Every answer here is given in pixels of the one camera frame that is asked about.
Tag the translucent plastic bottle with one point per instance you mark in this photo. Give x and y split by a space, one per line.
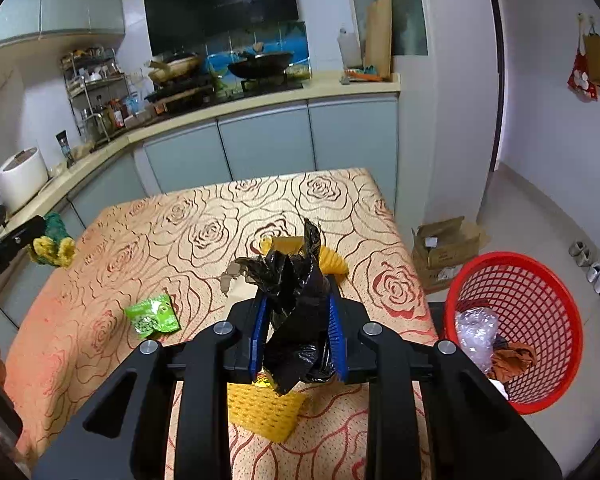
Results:
349 50

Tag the dark standing packet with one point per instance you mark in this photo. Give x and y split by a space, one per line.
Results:
65 150

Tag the clear plastic bag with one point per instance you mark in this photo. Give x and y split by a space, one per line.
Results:
475 335

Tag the pale kitchen counter cabinet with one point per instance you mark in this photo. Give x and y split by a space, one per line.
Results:
265 140

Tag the blue sea picture splashback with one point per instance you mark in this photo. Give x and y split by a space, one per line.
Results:
290 40

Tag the open cardboard box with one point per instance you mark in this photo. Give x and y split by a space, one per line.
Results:
445 250

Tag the red printed hanging bag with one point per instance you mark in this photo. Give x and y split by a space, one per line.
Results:
580 80

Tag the gold cooking pot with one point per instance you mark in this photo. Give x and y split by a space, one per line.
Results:
175 69

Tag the green yellow foam net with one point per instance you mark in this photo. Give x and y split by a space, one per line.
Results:
52 245

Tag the black range hood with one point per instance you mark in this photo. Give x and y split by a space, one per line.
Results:
220 5

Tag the metal spice rack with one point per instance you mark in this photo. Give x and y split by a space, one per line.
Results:
97 90

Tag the green snack packet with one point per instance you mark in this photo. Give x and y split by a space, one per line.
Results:
152 316

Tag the dark wooden door frame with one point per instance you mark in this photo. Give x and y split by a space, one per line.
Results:
495 70

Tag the wooden cutting board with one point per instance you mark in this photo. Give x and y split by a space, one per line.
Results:
378 35

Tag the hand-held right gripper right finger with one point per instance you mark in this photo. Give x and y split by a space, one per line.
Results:
337 350

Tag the red plastic mesh basket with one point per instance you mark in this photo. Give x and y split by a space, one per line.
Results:
545 310

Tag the frosted glass window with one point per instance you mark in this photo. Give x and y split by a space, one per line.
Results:
395 5

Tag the white pair of shoes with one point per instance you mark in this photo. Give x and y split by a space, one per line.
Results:
597 275

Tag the white crumpled wrapper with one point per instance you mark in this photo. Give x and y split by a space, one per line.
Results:
499 389

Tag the black portable cooktop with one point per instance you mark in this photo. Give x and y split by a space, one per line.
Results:
180 94

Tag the orange black wrapper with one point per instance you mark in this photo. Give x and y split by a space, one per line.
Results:
515 362

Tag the beige pair of shoes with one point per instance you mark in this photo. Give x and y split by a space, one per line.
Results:
578 252

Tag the black wok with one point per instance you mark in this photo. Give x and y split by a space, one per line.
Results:
260 65

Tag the black gas hob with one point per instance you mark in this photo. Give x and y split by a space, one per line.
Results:
270 85

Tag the white rice cooker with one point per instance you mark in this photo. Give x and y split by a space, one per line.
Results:
20 180

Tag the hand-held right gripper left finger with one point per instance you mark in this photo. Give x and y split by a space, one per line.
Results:
257 355

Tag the black plastic bag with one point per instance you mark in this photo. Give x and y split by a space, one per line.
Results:
295 310

